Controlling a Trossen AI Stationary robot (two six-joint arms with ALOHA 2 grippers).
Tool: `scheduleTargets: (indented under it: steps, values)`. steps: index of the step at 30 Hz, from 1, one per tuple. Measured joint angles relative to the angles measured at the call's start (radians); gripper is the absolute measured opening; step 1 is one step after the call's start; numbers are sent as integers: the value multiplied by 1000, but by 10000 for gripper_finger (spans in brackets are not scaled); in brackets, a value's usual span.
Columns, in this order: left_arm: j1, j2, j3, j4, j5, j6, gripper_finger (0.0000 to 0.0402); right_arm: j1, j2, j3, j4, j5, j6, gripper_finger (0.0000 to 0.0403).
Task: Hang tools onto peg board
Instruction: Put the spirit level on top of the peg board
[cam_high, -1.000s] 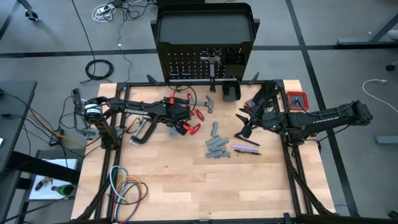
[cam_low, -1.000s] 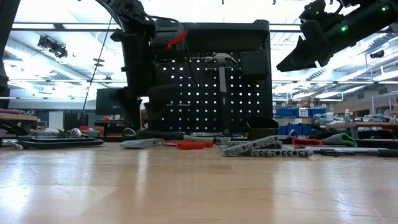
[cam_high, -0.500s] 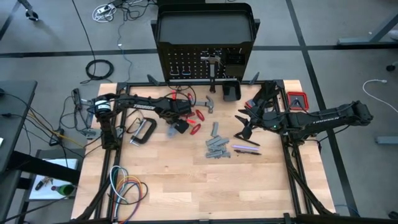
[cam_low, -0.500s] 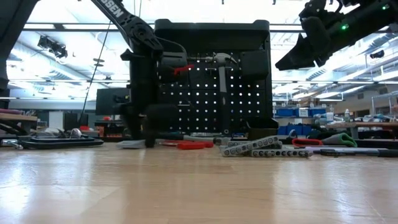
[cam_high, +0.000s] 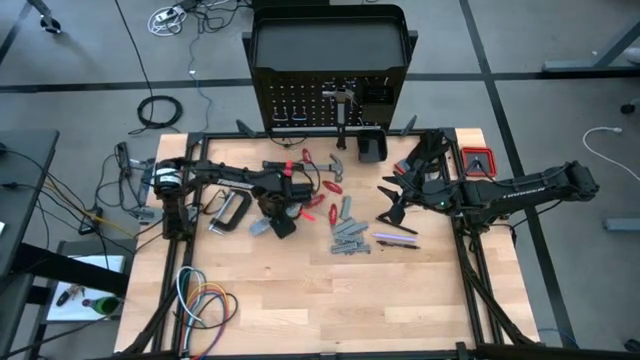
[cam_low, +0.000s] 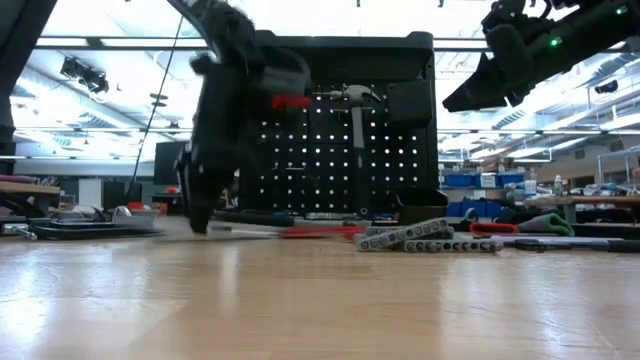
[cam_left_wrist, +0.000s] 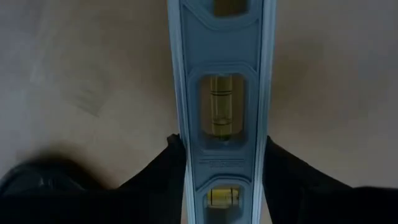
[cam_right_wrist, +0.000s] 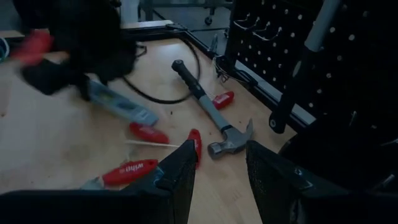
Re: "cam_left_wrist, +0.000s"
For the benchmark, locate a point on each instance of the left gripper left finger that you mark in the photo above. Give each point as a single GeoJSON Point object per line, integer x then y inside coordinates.
{"type": "Point", "coordinates": [140, 202]}

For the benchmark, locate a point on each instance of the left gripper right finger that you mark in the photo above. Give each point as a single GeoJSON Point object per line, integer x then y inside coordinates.
{"type": "Point", "coordinates": [311, 202]}

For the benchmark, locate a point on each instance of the grey spirit level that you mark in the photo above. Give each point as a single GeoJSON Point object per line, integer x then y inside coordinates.
{"type": "Point", "coordinates": [222, 46]}

